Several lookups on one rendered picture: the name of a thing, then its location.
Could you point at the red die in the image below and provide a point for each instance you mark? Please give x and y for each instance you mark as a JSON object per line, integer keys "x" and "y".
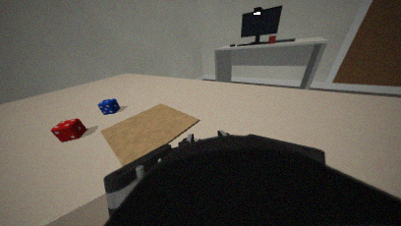
{"x": 69, "y": 130}

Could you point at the tan mat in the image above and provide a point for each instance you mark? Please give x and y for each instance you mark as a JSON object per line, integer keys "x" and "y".
{"x": 146, "y": 131}

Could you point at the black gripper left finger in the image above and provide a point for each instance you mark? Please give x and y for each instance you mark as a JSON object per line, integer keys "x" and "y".
{"x": 119, "y": 183}

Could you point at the blue die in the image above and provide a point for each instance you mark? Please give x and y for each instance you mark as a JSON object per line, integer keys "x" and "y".
{"x": 109, "y": 106}

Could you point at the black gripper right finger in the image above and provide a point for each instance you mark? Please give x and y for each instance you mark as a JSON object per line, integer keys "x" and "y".
{"x": 311, "y": 152}

